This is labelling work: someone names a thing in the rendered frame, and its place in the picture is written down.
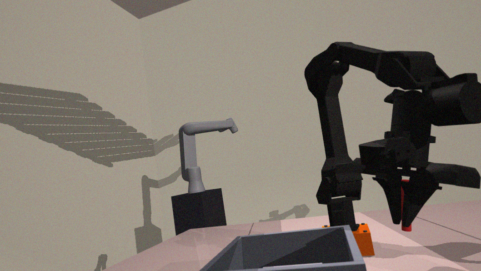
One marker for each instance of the dark red peg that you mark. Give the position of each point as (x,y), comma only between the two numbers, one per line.
(402,199)

